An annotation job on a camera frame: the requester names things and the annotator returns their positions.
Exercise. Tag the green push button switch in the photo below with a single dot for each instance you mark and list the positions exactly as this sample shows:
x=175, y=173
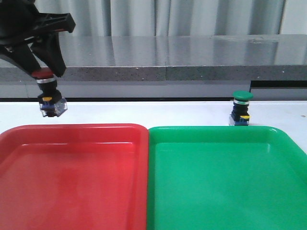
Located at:
x=239, y=115

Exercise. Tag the pale green curtain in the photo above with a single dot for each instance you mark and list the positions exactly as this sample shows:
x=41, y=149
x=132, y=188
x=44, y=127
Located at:
x=182, y=17

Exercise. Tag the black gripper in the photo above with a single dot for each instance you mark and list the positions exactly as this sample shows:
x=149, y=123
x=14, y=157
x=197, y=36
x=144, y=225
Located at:
x=20, y=20

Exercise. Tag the grey stone counter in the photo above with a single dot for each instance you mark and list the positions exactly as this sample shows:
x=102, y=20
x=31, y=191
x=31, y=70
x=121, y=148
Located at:
x=272, y=67

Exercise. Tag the green plastic tray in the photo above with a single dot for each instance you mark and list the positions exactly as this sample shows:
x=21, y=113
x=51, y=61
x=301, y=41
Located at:
x=225, y=178

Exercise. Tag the red push button switch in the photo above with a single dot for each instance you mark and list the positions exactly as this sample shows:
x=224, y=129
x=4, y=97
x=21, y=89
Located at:
x=51, y=102

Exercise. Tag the red plastic tray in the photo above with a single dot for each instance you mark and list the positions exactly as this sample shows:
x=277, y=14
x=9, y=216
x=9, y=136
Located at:
x=74, y=177

